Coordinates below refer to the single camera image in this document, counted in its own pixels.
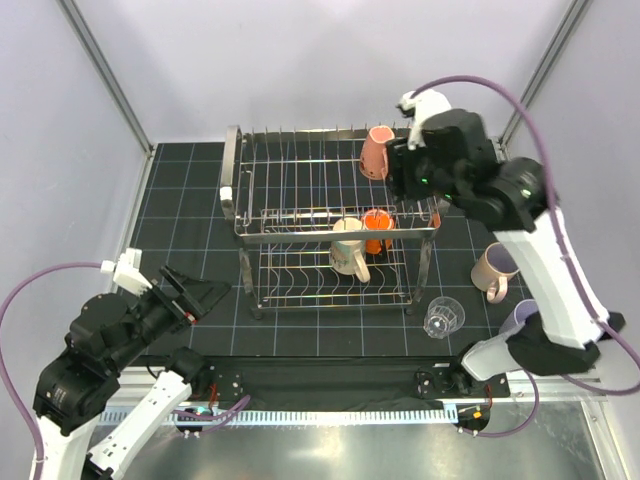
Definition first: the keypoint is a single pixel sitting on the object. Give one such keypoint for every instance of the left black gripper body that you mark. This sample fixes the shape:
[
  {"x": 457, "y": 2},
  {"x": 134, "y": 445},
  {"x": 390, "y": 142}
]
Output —
[{"x": 164, "y": 313}]

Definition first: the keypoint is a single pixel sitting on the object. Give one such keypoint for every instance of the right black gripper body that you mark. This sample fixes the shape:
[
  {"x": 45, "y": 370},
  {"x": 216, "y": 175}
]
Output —
[{"x": 413, "y": 176}]

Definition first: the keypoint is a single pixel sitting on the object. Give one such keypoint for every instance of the salmon pink patterned cup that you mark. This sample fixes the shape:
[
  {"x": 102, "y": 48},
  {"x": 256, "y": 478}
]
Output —
[{"x": 373, "y": 162}]

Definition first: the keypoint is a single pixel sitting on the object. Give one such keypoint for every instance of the orange mug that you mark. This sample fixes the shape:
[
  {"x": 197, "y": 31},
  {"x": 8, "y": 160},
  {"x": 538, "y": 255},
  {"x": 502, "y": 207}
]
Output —
[{"x": 377, "y": 220}]

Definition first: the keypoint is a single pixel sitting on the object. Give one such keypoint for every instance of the beige floral mug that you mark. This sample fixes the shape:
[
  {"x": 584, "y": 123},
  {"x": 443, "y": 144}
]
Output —
[{"x": 347, "y": 257}]

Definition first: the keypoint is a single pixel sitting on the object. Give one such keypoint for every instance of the pink mug with purple interior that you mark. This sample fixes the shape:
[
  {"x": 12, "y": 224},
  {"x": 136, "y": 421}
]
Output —
[{"x": 493, "y": 271}]

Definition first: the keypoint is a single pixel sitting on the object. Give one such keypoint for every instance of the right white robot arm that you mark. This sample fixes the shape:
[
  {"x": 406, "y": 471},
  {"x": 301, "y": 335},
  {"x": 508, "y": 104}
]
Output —
[{"x": 449, "y": 155}]

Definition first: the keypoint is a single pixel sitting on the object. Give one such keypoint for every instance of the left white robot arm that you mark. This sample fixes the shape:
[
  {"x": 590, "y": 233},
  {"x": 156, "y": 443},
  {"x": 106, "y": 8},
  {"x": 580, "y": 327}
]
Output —
[{"x": 107, "y": 337}]

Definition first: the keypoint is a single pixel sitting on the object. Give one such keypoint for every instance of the steel two-tier dish rack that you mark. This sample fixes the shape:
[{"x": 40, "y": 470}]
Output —
[{"x": 281, "y": 192}]

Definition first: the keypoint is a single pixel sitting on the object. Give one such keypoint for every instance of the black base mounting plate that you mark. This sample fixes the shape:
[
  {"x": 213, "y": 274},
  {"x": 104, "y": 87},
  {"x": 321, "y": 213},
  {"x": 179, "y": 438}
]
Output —
[{"x": 348, "y": 384}]

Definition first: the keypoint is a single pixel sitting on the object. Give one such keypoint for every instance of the black grid mat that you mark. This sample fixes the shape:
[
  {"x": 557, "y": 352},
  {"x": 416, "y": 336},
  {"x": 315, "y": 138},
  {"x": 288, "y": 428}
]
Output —
[{"x": 181, "y": 223}]

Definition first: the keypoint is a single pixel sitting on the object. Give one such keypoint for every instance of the clear faceted glass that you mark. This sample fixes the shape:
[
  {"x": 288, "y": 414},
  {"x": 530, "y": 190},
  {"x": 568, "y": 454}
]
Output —
[{"x": 444, "y": 316}]

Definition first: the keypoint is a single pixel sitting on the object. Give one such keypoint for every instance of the lavender plastic cup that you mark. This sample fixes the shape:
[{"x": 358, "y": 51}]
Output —
[{"x": 519, "y": 315}]

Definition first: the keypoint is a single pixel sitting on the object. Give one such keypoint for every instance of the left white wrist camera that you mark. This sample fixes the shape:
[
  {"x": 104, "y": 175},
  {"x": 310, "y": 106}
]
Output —
[{"x": 125, "y": 272}]

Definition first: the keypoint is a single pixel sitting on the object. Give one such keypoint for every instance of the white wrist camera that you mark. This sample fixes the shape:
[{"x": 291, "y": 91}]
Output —
[
  {"x": 419, "y": 107},
  {"x": 125, "y": 272}
]

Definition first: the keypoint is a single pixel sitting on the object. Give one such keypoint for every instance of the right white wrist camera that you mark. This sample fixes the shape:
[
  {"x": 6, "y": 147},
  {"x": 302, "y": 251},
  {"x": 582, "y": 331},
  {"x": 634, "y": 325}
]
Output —
[{"x": 419, "y": 107}]

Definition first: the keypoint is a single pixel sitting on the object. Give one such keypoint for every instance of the right aluminium frame post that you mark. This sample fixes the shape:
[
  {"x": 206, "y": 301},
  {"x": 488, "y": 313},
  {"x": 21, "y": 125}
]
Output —
[{"x": 561, "y": 37}]

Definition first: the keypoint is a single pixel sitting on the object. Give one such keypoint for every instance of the aluminium frame post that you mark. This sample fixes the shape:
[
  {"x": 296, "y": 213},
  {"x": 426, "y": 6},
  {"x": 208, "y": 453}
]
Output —
[
  {"x": 83, "y": 32},
  {"x": 561, "y": 37}
]

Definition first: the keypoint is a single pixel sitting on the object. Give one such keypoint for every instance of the white slotted cable duct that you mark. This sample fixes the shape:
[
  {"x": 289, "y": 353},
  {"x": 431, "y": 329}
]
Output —
[{"x": 113, "y": 416}]

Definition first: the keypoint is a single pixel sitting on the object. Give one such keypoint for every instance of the left aluminium frame post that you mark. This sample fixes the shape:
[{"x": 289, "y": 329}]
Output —
[{"x": 83, "y": 32}]

